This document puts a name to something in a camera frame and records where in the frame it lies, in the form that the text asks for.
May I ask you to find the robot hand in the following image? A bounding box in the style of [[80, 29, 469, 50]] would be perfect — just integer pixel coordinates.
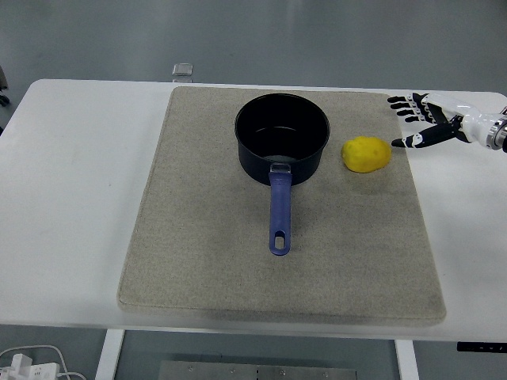
[[387, 92, 497, 150]]

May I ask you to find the yellow potato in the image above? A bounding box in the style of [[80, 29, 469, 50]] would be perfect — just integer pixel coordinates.
[[341, 135, 392, 174]]

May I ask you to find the black table control panel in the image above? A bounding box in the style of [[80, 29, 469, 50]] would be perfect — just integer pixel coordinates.
[[456, 341, 507, 353]]

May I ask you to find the white table leg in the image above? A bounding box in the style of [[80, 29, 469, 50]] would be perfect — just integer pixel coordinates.
[[394, 339, 420, 380], [94, 329, 126, 380]]

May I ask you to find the beige grey table mat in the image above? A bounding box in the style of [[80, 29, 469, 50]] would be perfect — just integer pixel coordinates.
[[116, 85, 448, 328]]

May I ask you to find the grey metal plate with screws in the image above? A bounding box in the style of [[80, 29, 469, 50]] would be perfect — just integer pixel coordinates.
[[158, 359, 360, 380]]

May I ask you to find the dark chair base with wheel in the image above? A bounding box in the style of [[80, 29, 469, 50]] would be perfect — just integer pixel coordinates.
[[0, 64, 11, 107]]

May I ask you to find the white power strip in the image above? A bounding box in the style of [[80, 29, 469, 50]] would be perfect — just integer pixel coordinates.
[[0, 353, 65, 380]]

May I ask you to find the blue pot with handle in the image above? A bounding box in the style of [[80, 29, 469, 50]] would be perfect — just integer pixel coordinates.
[[233, 93, 332, 257]]

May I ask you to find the white cable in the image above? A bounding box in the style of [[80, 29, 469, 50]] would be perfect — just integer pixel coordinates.
[[0, 344, 86, 380]]

